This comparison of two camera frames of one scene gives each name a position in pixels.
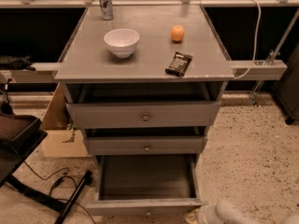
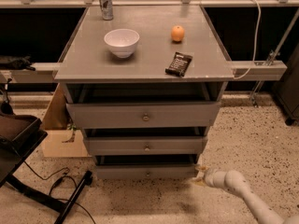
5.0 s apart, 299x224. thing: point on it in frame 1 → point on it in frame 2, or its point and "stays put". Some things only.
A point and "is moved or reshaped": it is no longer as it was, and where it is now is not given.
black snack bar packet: x=178 y=64 stays put
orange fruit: x=177 y=33 stays put
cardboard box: x=59 y=140 stays put
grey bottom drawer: x=145 y=186 is moved or reshaped
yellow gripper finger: x=192 y=219 → x=200 y=182
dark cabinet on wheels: x=287 y=90 stays put
